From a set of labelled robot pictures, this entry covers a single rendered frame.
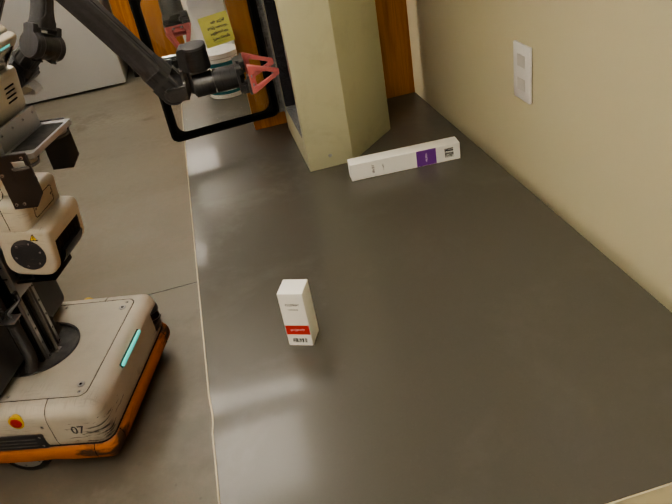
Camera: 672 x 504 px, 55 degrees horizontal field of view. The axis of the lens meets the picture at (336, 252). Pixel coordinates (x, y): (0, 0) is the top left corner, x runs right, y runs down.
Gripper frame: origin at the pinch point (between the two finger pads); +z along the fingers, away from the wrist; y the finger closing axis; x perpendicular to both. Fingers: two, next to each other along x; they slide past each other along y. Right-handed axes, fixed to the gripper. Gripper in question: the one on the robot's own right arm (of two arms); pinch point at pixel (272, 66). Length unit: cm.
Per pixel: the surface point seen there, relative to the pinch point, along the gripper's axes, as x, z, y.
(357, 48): -1.7, 19.7, -8.5
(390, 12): -0.3, 37.2, 22.3
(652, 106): -4, 46, -80
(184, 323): 116, -56, 71
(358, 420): 22, -7, -96
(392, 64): 14.1, 35.8, 22.2
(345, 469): 22, -11, -104
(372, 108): 14.4, 21.5, -6.4
